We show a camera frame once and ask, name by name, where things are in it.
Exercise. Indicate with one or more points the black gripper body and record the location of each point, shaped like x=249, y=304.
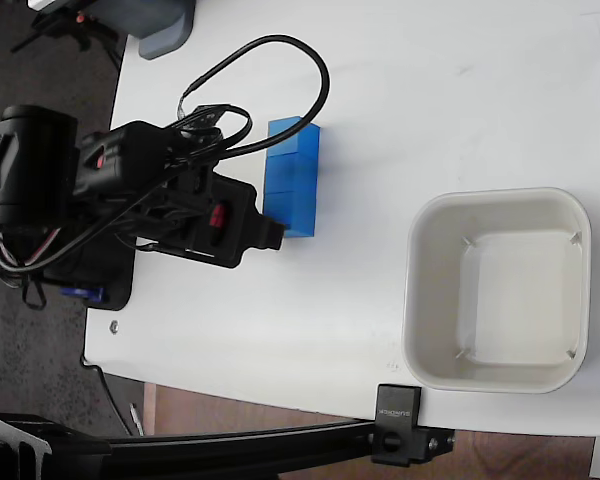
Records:
x=230, y=240

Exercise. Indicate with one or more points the blue cube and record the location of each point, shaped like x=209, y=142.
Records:
x=295, y=172
x=297, y=212
x=307, y=137

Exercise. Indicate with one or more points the black six-joint robot arm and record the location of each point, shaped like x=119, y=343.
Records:
x=40, y=160

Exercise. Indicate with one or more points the white square bowl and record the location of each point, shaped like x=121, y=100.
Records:
x=510, y=300

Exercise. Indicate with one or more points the small metal nut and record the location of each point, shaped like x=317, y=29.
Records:
x=114, y=327

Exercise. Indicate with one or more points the blue base clamp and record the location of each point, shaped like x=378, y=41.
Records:
x=87, y=294

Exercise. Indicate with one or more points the silver pen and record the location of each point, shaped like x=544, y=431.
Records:
x=137, y=419

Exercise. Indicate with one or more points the blue-gray monitor stand base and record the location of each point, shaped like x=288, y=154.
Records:
x=162, y=30

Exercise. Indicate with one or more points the black table clamp block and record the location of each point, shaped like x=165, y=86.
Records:
x=397, y=420

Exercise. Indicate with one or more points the small black tripod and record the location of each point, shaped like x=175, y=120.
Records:
x=87, y=35

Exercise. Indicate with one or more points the white device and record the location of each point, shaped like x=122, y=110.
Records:
x=45, y=4

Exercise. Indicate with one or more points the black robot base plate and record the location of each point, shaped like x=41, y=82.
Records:
x=117, y=285

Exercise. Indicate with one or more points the small wrist camera board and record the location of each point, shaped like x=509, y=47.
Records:
x=202, y=120

